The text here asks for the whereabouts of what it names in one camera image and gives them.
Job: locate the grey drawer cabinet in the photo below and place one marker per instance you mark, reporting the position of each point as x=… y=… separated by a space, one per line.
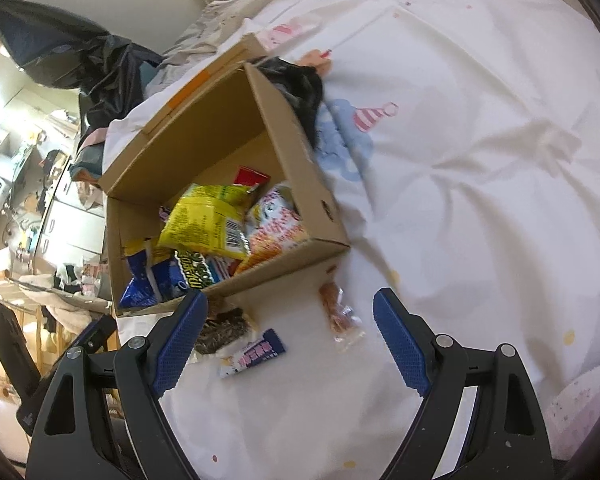
x=75 y=220

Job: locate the brown cardboard box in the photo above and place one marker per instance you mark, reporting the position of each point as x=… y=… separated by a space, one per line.
x=290 y=160

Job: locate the clear orange snack packet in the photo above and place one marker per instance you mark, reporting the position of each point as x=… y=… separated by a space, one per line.
x=337 y=315

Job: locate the pink patterned quilt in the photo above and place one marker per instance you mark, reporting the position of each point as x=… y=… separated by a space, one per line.
x=580 y=405

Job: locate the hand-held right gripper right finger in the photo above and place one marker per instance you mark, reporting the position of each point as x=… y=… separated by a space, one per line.
x=402 y=345

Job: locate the black plastic bag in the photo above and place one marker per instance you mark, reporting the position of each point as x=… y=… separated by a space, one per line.
x=80 y=65

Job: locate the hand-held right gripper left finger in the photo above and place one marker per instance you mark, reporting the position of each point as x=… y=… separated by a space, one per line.
x=180 y=345

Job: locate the white red snack packet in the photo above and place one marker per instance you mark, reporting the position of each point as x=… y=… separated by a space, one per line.
x=275 y=230

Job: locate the dark seed snack packet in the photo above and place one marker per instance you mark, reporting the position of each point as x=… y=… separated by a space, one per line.
x=225 y=330

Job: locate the blue green snack packet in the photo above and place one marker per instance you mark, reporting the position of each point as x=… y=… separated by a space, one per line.
x=195 y=272

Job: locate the blue snack bag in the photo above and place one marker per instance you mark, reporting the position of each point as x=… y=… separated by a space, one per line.
x=140 y=285

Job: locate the yellow snack bag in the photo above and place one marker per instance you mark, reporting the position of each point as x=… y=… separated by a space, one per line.
x=205 y=220

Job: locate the grey cloth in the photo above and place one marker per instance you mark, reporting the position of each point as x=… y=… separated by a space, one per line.
x=302 y=87

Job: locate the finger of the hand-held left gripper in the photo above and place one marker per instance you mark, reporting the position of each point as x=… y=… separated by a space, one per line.
x=97 y=332

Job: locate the white printed bedsheet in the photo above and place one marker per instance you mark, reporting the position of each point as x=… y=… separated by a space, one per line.
x=480 y=210

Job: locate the blue white candy packet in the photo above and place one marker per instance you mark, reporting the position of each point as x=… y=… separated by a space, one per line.
x=255 y=352

